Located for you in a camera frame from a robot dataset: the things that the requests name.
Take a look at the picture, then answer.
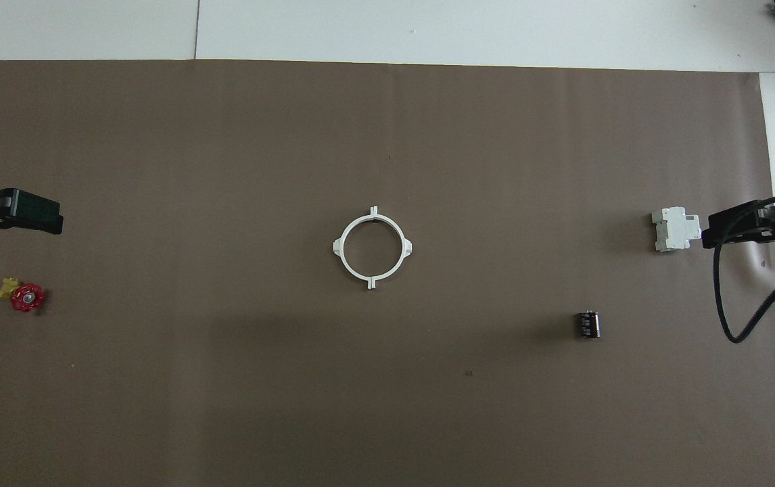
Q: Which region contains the white half-ring pipe clamp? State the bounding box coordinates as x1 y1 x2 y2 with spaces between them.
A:
332 206 376 289
370 206 414 289

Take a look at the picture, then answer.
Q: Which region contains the brass valve red handwheel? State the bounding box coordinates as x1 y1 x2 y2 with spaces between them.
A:
0 276 45 313

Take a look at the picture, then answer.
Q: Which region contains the white circuit breaker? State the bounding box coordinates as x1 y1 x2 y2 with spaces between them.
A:
652 207 703 253

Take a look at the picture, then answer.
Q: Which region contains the brown paper table mat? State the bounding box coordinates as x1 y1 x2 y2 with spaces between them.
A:
0 60 775 487

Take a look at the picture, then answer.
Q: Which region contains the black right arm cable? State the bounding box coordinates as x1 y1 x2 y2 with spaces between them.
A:
713 193 775 344

